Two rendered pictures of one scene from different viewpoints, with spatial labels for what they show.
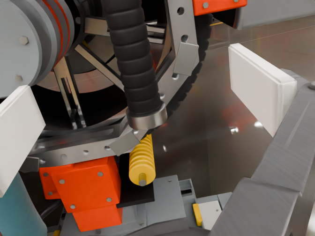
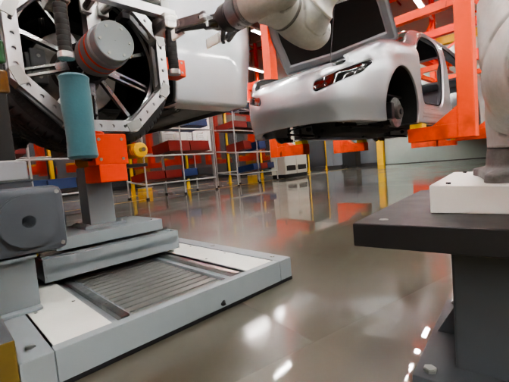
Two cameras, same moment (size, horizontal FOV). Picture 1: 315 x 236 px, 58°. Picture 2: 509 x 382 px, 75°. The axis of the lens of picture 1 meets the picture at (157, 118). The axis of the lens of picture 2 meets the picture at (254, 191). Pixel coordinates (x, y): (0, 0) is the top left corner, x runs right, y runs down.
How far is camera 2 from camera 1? 1.10 m
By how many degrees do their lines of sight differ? 49
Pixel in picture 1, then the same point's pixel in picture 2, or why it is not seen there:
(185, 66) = (164, 92)
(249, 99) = (212, 42)
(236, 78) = (208, 43)
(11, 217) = (92, 127)
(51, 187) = not seen: hidden behind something
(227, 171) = not seen: hidden behind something
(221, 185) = not seen: hidden behind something
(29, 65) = (129, 51)
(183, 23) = (163, 75)
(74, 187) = (104, 145)
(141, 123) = (176, 70)
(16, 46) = (126, 44)
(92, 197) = (113, 155)
